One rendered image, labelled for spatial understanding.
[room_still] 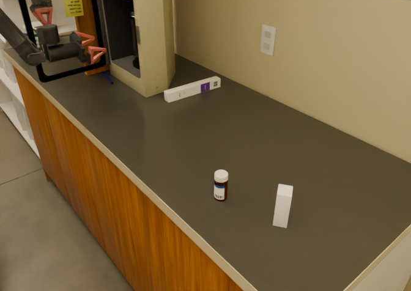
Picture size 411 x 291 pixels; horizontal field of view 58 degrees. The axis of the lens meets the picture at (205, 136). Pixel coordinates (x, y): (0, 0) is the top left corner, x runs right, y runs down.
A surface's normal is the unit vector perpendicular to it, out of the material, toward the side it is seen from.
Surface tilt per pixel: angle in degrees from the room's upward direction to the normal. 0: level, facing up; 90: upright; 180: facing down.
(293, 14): 90
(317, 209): 0
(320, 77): 90
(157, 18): 90
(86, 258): 0
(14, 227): 0
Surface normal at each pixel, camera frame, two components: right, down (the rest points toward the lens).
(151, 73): 0.64, 0.42
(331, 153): 0.00, -0.84
